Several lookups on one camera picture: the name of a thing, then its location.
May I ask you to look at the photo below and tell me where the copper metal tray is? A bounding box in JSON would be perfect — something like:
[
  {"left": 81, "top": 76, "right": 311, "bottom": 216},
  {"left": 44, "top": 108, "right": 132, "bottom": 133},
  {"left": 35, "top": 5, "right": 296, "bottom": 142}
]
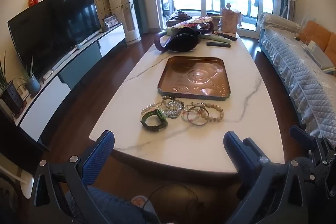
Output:
[{"left": 157, "top": 56, "right": 231, "bottom": 102}]

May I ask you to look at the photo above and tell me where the black television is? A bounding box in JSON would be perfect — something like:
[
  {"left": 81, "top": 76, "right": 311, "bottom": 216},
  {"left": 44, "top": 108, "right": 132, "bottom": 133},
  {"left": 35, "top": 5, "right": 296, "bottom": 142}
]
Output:
[{"left": 8, "top": 0, "right": 102, "bottom": 80}]

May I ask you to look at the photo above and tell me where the clear crystal bead bracelet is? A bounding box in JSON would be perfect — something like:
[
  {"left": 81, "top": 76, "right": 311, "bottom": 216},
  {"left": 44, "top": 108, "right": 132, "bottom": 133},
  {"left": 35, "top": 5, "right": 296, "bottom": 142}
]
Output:
[{"left": 163, "top": 101, "right": 184, "bottom": 119}]

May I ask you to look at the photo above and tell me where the bamboo plant in vase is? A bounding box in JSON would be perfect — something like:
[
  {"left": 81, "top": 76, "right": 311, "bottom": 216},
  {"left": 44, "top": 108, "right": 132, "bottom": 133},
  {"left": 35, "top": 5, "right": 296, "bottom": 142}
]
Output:
[{"left": 93, "top": 0, "right": 134, "bottom": 32}]

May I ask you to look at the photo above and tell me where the thin patterned bangle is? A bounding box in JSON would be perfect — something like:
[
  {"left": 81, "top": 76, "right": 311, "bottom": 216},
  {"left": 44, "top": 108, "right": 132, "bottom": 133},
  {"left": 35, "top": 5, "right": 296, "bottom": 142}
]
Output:
[{"left": 187, "top": 106, "right": 208, "bottom": 120}]

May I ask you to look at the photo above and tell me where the mixed stone bead bracelet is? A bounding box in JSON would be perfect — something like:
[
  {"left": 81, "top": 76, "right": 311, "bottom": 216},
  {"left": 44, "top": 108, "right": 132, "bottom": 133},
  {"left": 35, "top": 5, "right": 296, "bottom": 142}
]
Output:
[{"left": 162, "top": 95, "right": 184, "bottom": 105}]

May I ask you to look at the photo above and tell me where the green wrist watch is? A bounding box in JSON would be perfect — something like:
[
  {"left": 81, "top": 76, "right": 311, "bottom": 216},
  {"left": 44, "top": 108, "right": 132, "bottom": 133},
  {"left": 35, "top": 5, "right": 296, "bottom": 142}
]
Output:
[{"left": 141, "top": 109, "right": 168, "bottom": 132}]

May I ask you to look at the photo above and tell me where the beige large bead bracelet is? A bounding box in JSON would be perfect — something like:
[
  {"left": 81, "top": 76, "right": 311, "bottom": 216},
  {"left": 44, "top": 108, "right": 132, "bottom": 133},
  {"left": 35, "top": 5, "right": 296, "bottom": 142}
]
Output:
[{"left": 200, "top": 102, "right": 225, "bottom": 123}]

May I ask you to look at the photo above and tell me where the white bead bracelet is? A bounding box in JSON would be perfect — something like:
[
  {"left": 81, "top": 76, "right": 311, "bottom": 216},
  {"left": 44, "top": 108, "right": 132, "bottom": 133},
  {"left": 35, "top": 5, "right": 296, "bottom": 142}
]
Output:
[{"left": 141, "top": 102, "right": 164, "bottom": 115}]

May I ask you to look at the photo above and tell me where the brown box with teapot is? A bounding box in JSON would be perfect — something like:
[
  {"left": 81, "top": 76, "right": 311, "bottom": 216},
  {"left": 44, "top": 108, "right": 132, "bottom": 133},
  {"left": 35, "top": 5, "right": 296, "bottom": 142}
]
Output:
[{"left": 166, "top": 11, "right": 190, "bottom": 28}]

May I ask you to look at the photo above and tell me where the woven hand fan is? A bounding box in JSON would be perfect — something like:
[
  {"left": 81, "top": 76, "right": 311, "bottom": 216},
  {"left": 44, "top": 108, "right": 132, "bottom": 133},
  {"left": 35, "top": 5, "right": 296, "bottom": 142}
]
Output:
[{"left": 172, "top": 17, "right": 213, "bottom": 29}]

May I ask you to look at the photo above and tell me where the sofa with blue quilted cover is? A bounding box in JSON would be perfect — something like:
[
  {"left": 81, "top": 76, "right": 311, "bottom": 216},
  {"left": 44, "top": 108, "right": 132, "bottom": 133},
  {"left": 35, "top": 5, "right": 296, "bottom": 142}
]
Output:
[{"left": 259, "top": 12, "right": 336, "bottom": 148}]

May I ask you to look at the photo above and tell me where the white and grey TV cabinet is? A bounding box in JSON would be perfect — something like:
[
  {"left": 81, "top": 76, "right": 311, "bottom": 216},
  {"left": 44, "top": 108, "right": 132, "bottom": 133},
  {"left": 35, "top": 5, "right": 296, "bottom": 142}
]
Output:
[{"left": 16, "top": 23, "right": 128, "bottom": 143}]

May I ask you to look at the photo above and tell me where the brown paper bag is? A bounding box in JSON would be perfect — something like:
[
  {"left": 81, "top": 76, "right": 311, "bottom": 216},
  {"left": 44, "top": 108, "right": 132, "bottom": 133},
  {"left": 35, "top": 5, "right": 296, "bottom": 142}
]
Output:
[{"left": 220, "top": 7, "right": 241, "bottom": 34}]

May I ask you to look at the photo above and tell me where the orange sofa cushion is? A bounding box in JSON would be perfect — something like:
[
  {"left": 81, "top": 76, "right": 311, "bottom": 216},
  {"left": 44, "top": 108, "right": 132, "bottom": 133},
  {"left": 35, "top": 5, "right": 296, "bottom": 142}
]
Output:
[{"left": 299, "top": 20, "right": 336, "bottom": 54}]

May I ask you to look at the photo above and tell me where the black cable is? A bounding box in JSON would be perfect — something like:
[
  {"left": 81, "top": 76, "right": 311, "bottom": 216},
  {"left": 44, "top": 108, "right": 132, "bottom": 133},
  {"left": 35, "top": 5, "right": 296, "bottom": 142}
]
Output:
[{"left": 146, "top": 184, "right": 206, "bottom": 214}]

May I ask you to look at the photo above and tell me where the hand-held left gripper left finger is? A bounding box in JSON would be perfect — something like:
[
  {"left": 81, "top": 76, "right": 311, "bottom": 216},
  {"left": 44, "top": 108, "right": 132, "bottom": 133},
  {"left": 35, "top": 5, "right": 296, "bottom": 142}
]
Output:
[{"left": 33, "top": 130, "right": 116, "bottom": 224}]

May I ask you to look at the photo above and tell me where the small photo frame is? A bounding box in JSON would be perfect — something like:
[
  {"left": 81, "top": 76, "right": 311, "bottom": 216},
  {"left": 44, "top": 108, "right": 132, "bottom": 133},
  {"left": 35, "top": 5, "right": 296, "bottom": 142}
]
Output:
[{"left": 102, "top": 14, "right": 120, "bottom": 28}]

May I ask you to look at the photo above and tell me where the potted plant in grey pot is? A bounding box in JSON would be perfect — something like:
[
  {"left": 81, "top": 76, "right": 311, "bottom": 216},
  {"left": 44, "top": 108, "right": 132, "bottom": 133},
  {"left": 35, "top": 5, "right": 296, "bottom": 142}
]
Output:
[{"left": 13, "top": 56, "right": 41, "bottom": 96}]

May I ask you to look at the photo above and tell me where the person's leg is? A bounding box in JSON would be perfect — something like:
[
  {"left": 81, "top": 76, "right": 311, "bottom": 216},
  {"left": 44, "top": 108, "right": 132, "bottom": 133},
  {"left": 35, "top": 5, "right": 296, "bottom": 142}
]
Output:
[{"left": 66, "top": 186, "right": 161, "bottom": 224}]

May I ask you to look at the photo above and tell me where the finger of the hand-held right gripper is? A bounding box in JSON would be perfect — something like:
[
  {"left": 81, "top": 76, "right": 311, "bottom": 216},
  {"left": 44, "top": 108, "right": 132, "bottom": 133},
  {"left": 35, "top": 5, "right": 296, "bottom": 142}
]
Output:
[{"left": 289, "top": 126, "right": 319, "bottom": 151}]

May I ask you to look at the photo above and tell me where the white rod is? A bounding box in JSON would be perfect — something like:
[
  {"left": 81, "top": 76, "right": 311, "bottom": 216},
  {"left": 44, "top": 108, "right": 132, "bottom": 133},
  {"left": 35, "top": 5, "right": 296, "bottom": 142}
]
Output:
[{"left": 76, "top": 30, "right": 102, "bottom": 49}]

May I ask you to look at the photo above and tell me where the dark slim case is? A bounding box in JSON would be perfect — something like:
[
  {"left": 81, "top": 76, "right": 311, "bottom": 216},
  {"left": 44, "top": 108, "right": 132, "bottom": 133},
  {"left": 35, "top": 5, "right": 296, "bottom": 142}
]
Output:
[{"left": 215, "top": 32, "right": 237, "bottom": 39}]

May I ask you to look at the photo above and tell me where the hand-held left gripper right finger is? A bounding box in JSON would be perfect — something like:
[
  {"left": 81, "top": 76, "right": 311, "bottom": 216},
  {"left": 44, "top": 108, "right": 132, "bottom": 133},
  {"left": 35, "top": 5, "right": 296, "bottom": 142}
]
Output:
[{"left": 223, "top": 131, "right": 315, "bottom": 224}]

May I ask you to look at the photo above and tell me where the black remote control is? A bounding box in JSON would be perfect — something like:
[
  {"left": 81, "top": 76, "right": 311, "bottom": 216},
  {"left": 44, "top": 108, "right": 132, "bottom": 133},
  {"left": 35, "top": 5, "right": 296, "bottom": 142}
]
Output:
[{"left": 206, "top": 42, "right": 233, "bottom": 48}]

